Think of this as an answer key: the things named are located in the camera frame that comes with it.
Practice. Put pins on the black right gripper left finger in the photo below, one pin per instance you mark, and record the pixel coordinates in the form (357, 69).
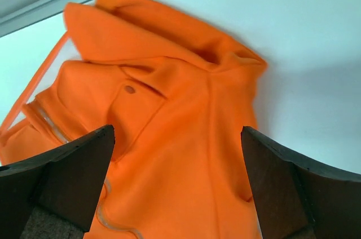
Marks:
(55, 194)

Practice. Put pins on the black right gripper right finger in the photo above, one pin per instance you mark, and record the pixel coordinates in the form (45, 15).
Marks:
(296, 196)

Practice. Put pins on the orange jacket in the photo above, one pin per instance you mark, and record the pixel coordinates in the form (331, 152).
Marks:
(177, 92)

